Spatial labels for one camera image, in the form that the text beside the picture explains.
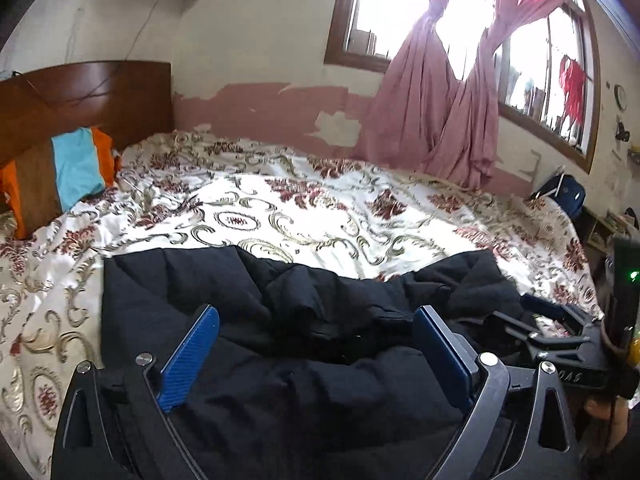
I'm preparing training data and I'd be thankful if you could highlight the black padded jacket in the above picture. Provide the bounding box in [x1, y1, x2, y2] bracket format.
[101, 246, 534, 479]

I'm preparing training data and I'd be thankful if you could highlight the person's right hand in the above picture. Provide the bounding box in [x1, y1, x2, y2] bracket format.
[584, 396, 629, 456]

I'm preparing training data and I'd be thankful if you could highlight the black device green light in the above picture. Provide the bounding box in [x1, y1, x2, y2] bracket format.
[605, 237, 639, 350]

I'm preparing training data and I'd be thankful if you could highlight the wooden side shelf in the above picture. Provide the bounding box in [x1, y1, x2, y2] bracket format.
[584, 207, 631, 252]

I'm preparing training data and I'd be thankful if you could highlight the blue chair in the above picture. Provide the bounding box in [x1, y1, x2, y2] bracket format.
[529, 172, 586, 220]

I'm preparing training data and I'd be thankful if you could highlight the pink right curtain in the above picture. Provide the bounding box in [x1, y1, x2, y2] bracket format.
[424, 0, 564, 188]

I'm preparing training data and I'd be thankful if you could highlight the pink curtain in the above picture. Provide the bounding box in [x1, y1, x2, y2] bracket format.
[424, 0, 564, 188]
[352, 0, 459, 176]

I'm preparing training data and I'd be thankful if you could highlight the floral white red bedspread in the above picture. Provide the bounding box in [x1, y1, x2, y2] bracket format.
[1, 132, 600, 479]

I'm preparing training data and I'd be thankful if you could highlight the orange brown blue striped pillow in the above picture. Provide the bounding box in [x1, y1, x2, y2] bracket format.
[1, 127, 118, 240]

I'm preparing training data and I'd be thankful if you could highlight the brown framed window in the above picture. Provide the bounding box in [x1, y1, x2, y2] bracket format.
[324, 0, 600, 171]

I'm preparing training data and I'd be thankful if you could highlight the red garment outside window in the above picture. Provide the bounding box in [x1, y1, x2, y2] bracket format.
[559, 55, 587, 126]

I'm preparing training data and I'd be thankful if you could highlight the pink left curtain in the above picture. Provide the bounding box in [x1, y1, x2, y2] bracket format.
[352, 0, 459, 176]

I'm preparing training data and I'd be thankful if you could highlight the brown wooden headboard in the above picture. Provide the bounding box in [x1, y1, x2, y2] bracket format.
[0, 61, 175, 164]

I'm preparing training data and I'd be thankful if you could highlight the round wall clock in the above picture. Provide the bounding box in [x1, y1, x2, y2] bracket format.
[614, 84, 628, 112]

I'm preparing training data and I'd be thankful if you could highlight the black cable on wall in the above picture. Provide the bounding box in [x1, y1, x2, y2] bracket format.
[14, 0, 170, 111]

